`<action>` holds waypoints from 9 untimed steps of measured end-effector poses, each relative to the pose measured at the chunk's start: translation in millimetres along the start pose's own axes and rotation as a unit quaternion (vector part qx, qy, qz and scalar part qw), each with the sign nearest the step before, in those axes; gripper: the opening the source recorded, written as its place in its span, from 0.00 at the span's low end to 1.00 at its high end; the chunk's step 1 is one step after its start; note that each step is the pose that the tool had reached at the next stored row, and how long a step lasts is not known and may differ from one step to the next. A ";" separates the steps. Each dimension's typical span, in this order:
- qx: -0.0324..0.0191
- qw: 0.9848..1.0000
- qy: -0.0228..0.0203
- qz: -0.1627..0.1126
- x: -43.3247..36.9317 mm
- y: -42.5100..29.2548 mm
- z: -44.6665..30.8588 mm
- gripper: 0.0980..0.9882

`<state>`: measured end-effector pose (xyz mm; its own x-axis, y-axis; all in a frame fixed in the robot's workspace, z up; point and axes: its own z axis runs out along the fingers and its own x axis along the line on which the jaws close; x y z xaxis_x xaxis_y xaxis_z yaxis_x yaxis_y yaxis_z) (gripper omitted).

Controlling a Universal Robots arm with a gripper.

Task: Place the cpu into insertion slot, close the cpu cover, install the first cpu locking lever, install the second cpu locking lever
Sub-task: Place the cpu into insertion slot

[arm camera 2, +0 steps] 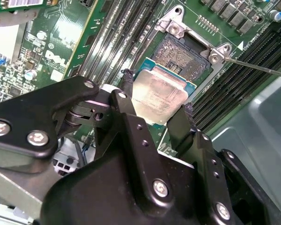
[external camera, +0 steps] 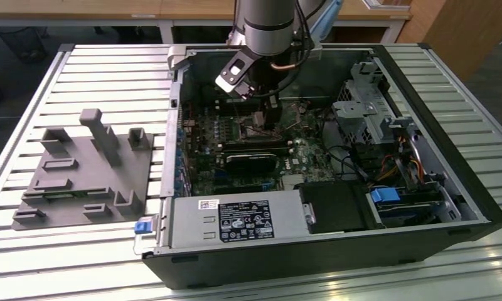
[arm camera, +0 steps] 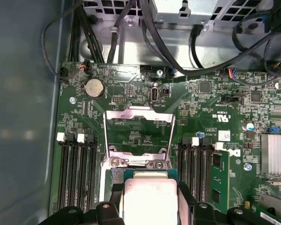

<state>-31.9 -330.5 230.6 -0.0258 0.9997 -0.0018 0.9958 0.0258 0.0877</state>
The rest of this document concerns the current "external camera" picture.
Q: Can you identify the grey parts rack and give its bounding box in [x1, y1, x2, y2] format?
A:
[11, 108, 156, 232]

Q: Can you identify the blue disk carrier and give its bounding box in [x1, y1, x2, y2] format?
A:
[370, 187, 402, 204]

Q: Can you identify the black drive bay cover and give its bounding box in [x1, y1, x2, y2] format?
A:
[295, 180, 381, 235]

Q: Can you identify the grey metal drive cage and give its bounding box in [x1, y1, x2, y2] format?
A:
[330, 61, 419, 145]

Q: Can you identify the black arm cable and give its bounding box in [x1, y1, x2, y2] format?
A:
[270, 0, 319, 98]

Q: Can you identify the yellow power wire bundle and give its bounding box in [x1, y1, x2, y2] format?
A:
[375, 156, 403, 182]

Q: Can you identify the grey power supply unit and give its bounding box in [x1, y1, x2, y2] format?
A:
[167, 189, 318, 250]

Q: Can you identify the small silver heatsink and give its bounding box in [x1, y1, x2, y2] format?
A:
[282, 175, 306, 189]

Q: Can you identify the black PC case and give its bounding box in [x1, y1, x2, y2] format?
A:
[140, 43, 502, 291]

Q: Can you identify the metal wire locking lever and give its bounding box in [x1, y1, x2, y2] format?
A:
[281, 117, 302, 135]

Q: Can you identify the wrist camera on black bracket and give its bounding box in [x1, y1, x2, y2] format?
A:
[214, 50, 256, 101]

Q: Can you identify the orange power wire bundle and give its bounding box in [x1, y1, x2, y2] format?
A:
[410, 158, 427, 186]

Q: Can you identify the green motherboard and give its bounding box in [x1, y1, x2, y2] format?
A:
[178, 93, 351, 197]

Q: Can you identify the wooden desk with white frame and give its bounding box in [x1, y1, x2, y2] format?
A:
[0, 0, 414, 45]

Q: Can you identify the wooden cabinet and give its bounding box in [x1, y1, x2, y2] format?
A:
[395, 0, 502, 83]

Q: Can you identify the metal CPU socket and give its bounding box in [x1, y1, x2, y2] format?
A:
[232, 115, 279, 142]

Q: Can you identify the black graphics card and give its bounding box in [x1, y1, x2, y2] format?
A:
[223, 152, 279, 176]

